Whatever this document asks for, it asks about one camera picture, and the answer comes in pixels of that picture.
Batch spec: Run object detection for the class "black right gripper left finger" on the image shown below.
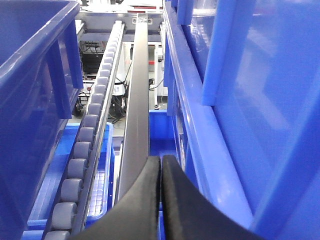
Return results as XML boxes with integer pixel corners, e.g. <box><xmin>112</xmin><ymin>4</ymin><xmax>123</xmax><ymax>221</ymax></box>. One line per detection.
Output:
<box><xmin>71</xmin><ymin>156</ymin><xmax>161</xmax><ymax>240</ymax></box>

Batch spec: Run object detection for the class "blue bin lower centre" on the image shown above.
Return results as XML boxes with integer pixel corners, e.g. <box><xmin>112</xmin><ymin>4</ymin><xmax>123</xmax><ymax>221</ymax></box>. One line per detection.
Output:
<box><xmin>21</xmin><ymin>122</ymin><xmax>114</xmax><ymax>240</ymax></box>

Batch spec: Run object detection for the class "dark metal rail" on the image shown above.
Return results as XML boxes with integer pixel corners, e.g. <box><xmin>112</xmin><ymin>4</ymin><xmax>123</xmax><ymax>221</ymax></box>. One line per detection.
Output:
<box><xmin>116</xmin><ymin>13</ymin><xmax>150</xmax><ymax>201</ymax></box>

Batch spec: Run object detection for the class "gray roller conveyor track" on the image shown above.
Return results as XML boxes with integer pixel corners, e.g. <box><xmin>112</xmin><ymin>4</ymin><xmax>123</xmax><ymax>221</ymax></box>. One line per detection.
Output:
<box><xmin>42</xmin><ymin>20</ymin><xmax>125</xmax><ymax>240</ymax></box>

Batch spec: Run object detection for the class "blue bin stacked top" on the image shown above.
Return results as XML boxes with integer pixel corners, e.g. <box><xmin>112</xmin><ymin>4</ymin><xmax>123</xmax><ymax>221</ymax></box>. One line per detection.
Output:
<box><xmin>163</xmin><ymin>0</ymin><xmax>320</xmax><ymax>240</ymax></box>

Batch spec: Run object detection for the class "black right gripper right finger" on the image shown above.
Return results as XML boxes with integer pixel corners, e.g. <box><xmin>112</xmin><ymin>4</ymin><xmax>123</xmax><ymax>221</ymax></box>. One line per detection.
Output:
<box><xmin>161</xmin><ymin>155</ymin><xmax>260</xmax><ymax>240</ymax></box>

